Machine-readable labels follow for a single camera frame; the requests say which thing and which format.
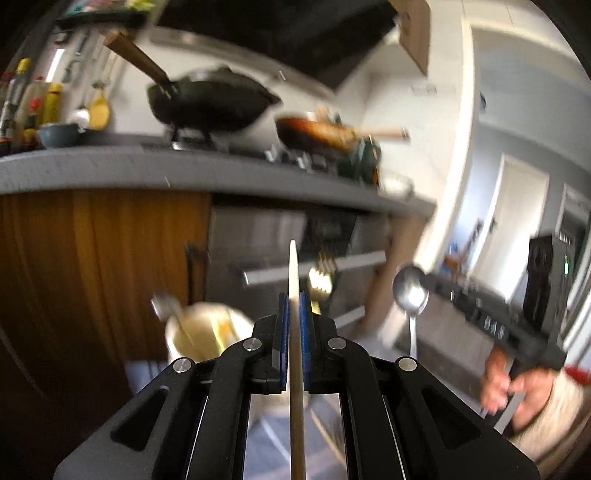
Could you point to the hanging metal peeler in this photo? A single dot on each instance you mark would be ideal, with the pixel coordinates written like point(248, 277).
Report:
point(74, 64)

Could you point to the green kitchen appliance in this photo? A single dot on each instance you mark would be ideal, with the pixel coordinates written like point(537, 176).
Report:
point(367, 159)

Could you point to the person's right forearm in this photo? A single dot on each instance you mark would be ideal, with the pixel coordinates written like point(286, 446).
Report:
point(549, 415)

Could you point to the wooden chair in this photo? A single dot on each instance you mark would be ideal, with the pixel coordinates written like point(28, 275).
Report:
point(464, 249)

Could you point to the large metal spoon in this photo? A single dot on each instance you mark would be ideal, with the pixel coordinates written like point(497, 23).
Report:
point(409, 288)

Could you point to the pale wooden chopstick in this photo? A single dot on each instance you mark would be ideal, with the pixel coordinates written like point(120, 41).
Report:
point(295, 323)

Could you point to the metal fork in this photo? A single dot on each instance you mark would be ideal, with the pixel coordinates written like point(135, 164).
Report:
point(323, 277)

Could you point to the black wall shelf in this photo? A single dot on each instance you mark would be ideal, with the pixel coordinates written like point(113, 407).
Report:
point(101, 16)

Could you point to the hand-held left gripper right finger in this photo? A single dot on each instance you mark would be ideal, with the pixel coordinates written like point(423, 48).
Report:
point(304, 350)

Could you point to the white ceramic double utensil holder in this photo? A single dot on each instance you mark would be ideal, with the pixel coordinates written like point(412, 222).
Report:
point(203, 323)

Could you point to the white door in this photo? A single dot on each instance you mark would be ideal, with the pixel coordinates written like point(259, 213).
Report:
point(517, 221)

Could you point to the yellow ladle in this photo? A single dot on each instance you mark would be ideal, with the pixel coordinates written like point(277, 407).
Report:
point(99, 113)

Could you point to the narrow wooden cabinet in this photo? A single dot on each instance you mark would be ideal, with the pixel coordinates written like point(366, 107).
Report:
point(406, 240)

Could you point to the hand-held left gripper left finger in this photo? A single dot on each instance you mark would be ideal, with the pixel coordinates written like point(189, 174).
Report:
point(282, 350)

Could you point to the dark sauce bottle red cap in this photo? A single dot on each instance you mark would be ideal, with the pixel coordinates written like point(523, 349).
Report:
point(7, 115)

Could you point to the stainless steel oven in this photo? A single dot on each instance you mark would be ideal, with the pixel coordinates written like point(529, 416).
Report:
point(268, 235)

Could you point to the black range hood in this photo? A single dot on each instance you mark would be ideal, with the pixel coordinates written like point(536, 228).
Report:
point(277, 32)

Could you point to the large pale bottle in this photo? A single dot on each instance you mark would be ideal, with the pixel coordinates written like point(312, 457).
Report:
point(34, 104)

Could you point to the blue bowl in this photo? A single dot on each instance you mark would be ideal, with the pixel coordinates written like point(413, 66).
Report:
point(60, 134)

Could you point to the grey speckled countertop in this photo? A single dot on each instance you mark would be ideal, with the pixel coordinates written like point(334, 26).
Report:
point(138, 170)

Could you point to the person's right hand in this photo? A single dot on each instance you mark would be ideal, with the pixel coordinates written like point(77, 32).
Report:
point(503, 383)

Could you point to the wooden cabinet door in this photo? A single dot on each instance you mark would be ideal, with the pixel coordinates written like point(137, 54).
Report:
point(92, 277)

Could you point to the blue plaid cloth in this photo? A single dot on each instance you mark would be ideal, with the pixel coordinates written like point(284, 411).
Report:
point(272, 443)

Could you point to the white fluted bowl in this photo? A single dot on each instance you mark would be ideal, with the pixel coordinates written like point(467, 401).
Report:
point(397, 185)

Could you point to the clear bottle yellow cap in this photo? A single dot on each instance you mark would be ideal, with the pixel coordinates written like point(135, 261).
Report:
point(21, 87)

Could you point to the gas stove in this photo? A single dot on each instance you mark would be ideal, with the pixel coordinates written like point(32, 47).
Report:
point(258, 147)

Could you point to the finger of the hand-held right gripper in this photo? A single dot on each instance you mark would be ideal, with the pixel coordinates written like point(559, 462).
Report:
point(452, 288)

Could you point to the wooden wall cabinet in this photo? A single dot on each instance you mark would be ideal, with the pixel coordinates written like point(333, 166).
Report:
point(413, 32)

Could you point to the small metal spoon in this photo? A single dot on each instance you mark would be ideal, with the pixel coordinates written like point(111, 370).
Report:
point(168, 307)

